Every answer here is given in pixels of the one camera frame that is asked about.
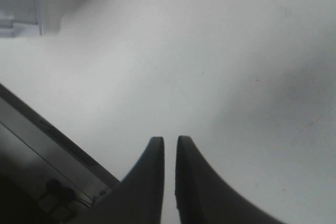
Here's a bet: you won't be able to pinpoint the white microwave oven body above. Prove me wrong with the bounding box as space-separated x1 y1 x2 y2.
1 0 61 38

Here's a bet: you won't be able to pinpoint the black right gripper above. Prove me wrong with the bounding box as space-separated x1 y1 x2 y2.
1 86 119 223

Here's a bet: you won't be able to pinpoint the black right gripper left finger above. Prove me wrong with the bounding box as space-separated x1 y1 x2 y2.
78 137 164 223

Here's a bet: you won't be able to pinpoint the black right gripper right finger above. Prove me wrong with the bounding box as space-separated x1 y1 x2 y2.
175 136 280 223

